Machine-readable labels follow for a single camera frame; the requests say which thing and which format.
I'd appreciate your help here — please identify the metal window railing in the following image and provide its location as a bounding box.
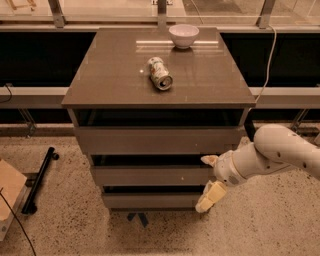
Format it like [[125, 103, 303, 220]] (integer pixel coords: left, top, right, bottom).
[[0, 0, 320, 32]]

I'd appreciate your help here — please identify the black metal bar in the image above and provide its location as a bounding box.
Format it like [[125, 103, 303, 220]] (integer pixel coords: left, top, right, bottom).
[[22, 147, 59, 215]]

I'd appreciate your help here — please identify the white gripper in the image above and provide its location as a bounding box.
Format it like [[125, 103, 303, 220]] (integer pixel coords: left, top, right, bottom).
[[195, 150, 246, 213]]

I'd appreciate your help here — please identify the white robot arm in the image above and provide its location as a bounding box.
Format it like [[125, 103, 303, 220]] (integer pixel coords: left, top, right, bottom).
[[195, 124, 320, 213]]

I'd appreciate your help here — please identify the white ceramic bowl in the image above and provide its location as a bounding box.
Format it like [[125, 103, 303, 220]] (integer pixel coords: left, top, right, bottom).
[[169, 24, 200, 49]]

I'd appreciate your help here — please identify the white cable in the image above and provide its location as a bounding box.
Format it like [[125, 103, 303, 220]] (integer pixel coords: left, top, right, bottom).
[[254, 25, 278, 103]]

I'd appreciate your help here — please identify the green white soda can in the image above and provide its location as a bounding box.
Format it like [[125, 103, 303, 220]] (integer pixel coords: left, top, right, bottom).
[[148, 57, 173, 91]]

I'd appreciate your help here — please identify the grey drawer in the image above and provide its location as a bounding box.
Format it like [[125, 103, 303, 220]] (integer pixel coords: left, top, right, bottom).
[[75, 127, 246, 155], [91, 166, 214, 186], [102, 193, 200, 209]]

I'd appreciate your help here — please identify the black cable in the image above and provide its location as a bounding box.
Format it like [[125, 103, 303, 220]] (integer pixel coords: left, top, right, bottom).
[[0, 188, 38, 256]]

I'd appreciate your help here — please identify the grey bottom drawer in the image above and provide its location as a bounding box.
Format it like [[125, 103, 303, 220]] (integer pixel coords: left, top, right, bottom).
[[102, 193, 200, 209]]

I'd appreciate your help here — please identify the grey drawer cabinet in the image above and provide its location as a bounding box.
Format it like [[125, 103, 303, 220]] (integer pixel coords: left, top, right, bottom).
[[61, 27, 257, 214]]

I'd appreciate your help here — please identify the grey top drawer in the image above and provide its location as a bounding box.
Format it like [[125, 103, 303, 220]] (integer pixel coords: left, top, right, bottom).
[[75, 127, 246, 155]]

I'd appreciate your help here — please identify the tan cardboard box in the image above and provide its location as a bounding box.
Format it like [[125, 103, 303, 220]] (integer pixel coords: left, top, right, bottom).
[[0, 159, 27, 241]]

